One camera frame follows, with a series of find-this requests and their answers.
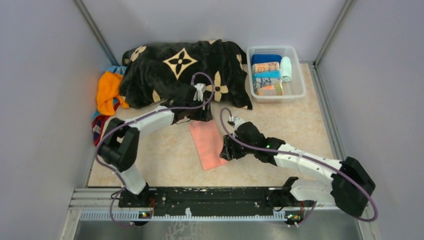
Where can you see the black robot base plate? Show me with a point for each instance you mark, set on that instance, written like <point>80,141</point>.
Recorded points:
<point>212,201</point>

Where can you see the white slotted cable duct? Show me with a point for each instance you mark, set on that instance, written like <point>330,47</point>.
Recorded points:
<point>141,216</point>

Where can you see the black floral blanket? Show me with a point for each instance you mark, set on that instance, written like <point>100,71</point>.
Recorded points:
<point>156,71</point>

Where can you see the white plastic basket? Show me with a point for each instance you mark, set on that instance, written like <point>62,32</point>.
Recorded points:
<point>293,90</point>

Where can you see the light blue rolled towel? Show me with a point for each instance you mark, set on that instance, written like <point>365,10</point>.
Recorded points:
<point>267,74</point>

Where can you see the beige orange rolled towel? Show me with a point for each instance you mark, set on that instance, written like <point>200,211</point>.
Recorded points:
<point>265,67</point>

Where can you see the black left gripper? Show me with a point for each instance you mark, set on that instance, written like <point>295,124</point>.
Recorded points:
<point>203,115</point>

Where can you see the red blue patterned towel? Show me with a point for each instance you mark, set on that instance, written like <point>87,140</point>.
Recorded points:
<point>99,120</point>

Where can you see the dark blue rolled towel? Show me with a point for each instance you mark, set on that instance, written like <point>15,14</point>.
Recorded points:
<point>265,58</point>

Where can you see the grey patterned rolled towel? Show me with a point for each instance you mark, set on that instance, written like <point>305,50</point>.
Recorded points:
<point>262,82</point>

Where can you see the orange green rolled towel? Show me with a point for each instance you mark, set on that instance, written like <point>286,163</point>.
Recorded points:
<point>271,90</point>

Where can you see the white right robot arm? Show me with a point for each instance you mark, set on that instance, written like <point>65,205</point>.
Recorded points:
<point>343,183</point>

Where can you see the mint white rolled towel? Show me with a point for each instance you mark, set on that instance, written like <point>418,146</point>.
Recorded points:
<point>286,72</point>

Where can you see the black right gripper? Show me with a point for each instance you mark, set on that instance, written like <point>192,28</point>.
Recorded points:
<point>228,150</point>

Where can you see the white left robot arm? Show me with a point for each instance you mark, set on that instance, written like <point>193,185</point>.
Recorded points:
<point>118,148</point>

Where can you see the pink panda towel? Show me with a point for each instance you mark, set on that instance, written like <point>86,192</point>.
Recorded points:
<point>208,143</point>

